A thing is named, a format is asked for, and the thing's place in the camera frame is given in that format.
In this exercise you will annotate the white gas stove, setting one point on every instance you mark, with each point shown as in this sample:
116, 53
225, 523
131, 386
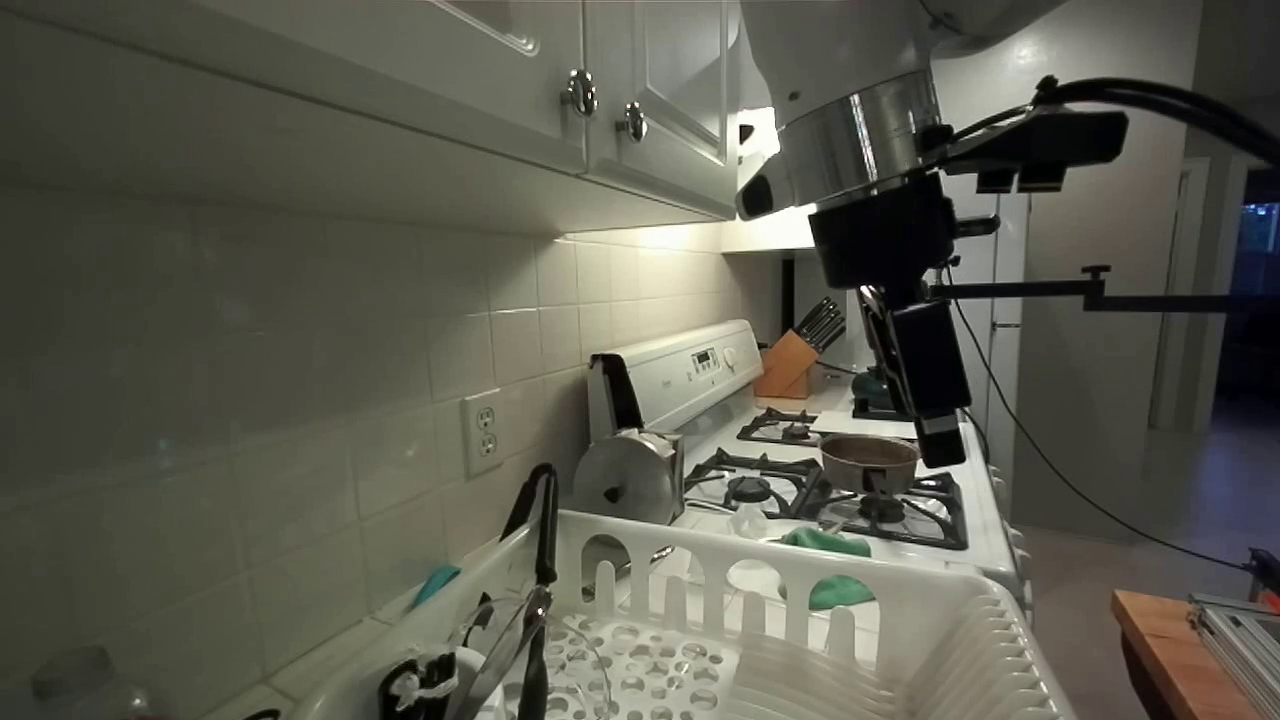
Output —
692, 383

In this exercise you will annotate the white range hood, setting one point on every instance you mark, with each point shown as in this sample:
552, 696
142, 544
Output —
763, 145

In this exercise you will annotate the dark green kettle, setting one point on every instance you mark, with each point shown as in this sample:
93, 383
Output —
879, 392

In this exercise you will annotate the black camera mount rod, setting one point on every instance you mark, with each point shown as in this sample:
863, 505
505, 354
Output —
1106, 297

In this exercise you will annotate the wooden knife block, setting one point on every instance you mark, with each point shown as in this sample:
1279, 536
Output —
788, 365

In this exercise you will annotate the white plastic drying rack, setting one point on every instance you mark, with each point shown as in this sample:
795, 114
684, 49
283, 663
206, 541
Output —
935, 654

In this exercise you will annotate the green scrubber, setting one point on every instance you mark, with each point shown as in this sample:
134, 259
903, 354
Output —
840, 594

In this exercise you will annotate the brown pot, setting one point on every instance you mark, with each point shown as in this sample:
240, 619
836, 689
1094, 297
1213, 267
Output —
864, 460

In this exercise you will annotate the wooden table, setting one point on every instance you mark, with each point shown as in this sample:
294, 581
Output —
1152, 654

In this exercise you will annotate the white wall outlet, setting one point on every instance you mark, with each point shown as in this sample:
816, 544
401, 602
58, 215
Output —
480, 435

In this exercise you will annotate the metal pot lid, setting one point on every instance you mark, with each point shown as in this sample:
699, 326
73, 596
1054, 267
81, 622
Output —
630, 477

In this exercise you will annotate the metal frame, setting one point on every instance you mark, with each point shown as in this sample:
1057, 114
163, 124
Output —
1244, 640

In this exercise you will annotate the white upper cabinet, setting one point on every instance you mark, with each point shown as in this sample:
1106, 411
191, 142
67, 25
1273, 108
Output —
333, 94

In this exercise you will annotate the green cloth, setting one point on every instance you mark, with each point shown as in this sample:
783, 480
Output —
824, 541

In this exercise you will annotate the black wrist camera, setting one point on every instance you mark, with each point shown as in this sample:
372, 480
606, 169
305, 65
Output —
1054, 142

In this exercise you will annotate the black and white brush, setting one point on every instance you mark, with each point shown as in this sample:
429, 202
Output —
427, 680

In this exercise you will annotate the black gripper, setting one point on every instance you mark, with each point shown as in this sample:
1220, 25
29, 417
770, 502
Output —
885, 234

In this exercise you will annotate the metal cabinet knob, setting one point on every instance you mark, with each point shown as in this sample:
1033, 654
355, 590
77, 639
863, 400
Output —
635, 122
580, 90

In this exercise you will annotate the teal sponge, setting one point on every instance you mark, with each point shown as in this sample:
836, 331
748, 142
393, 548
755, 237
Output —
435, 587

